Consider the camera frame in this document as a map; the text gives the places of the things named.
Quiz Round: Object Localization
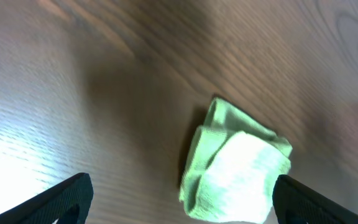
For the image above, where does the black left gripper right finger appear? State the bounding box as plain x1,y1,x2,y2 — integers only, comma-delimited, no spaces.
273,175,358,224

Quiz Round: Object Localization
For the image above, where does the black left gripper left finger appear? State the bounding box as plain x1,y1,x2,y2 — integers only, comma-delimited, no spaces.
0,172,94,224

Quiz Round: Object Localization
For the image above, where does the green microfiber cloth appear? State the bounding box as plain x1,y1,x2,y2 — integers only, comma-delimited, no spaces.
179,97,292,223

